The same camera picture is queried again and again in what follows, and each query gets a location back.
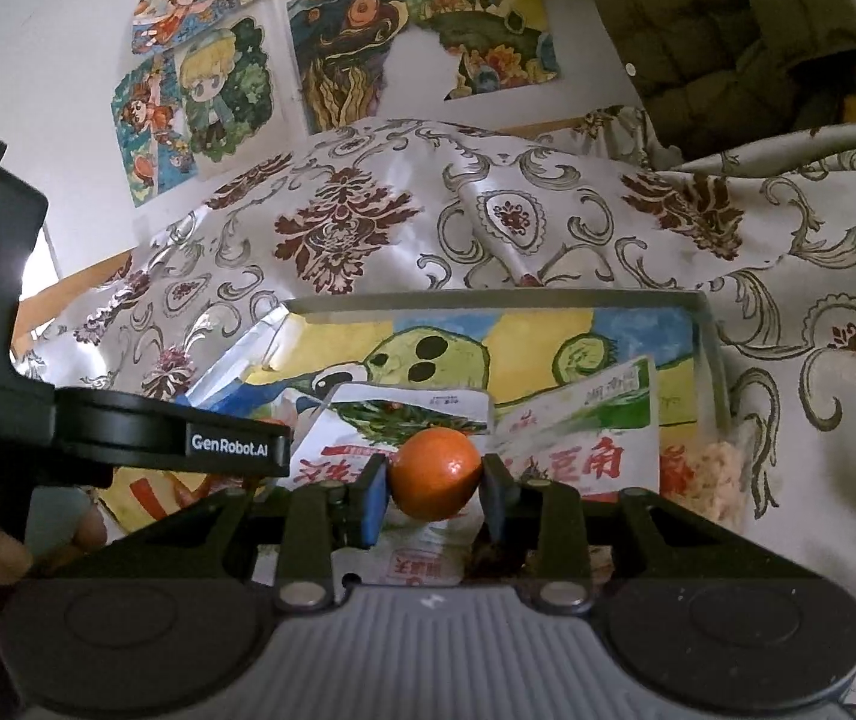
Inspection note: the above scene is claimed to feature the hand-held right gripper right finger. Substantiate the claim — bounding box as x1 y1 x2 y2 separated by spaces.
477 454 821 608

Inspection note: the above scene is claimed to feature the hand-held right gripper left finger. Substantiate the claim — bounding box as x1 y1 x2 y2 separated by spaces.
49 454 393 610

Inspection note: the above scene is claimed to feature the tangerine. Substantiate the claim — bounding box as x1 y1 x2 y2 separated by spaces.
387 429 484 521

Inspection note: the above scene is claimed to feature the clear packet of brown snacks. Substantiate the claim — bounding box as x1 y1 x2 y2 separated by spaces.
468 535 543 580

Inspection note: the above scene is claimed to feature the white packet with green vegetables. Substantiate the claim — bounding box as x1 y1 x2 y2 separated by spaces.
297 382 493 587

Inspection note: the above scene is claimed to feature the white packet with red print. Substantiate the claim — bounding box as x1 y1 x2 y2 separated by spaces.
488 356 663 505

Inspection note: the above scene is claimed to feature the grey rectangular tray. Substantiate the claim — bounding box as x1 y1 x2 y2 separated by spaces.
98 289 761 541

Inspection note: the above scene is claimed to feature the wooden bed headboard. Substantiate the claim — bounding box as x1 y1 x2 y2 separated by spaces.
15 251 136 340

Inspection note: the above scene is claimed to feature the green cartoon painting sheet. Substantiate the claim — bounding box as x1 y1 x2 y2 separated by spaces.
98 306 723 527

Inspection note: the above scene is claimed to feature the floral satin blanket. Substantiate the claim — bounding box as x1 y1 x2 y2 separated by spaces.
11 109 856 720

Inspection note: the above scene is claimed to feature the olive green puffer jacket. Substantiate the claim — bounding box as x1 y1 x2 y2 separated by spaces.
570 0 856 152

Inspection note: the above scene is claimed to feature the cartoon girl wall poster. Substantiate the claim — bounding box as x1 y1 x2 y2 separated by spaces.
113 52 200 209
132 0 250 55

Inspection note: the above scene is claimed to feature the blond cartoon child wall poster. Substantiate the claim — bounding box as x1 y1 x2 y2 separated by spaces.
173 15 280 182

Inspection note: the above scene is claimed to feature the swirly painted wall poster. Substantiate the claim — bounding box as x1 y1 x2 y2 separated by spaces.
285 0 565 137

